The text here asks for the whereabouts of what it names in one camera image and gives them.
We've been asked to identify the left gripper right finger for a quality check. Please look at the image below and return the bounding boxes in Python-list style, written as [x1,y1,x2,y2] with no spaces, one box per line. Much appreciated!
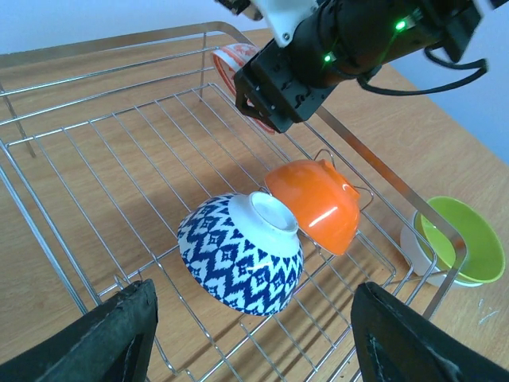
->
[351,282,508,381]

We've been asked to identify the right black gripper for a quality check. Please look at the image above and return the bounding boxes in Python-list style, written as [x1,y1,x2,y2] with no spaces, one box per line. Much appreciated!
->
[234,39,336,134]

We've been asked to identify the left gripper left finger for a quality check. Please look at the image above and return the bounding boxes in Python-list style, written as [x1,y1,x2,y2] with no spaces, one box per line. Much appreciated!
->
[1,279,158,381]

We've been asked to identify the red patterned bowl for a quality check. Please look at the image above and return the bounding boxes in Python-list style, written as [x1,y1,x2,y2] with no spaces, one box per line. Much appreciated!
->
[209,42,279,136]

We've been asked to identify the lime green bowl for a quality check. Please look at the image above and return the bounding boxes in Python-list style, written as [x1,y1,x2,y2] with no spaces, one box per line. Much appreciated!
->
[414,196,506,283]

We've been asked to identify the orange bowl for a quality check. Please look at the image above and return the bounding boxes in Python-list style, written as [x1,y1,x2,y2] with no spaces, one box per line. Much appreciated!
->
[264,159,360,255]

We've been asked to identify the wire dish rack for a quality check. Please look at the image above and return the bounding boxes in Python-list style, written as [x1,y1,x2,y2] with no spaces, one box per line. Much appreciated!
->
[1,22,445,381]

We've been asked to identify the blue patterned bowl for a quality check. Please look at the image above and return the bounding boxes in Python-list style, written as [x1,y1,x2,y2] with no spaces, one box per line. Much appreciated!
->
[177,191,304,316]

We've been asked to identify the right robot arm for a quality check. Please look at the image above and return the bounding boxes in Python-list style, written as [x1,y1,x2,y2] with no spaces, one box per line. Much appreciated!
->
[233,0,488,133]

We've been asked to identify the white bowl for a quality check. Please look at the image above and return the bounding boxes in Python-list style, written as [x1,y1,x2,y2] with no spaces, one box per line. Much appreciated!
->
[400,205,503,289]

